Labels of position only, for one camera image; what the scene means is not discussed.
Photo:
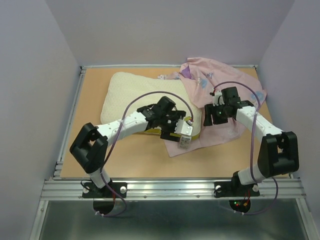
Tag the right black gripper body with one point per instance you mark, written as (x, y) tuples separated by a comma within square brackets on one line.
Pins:
[(219, 109)]

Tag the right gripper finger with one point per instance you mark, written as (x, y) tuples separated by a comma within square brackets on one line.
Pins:
[(208, 115), (219, 118)]

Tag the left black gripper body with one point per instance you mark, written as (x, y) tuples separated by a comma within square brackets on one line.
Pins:
[(168, 122)]

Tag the pink cartoon pillowcase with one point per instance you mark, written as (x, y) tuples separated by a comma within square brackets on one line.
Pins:
[(203, 79)]

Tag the cream yellow pillow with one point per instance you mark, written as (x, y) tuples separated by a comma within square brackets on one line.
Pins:
[(124, 87)]

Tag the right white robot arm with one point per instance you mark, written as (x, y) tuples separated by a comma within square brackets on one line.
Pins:
[(278, 153)]

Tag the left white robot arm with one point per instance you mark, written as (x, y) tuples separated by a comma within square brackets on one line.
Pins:
[(94, 143)]

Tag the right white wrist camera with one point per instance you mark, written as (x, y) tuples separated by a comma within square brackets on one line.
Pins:
[(217, 98)]

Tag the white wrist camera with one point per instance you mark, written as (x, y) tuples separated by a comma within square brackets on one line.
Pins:
[(217, 98), (184, 127)]

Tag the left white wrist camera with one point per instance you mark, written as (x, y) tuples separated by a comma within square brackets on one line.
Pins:
[(184, 127)]

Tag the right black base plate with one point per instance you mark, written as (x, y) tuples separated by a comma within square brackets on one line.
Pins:
[(226, 189)]

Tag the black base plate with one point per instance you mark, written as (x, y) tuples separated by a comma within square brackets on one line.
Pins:
[(91, 191), (226, 189)]

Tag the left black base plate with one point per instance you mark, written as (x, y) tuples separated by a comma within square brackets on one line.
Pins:
[(91, 191)]

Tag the aluminium front rail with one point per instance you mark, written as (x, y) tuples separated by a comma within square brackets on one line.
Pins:
[(163, 189)]

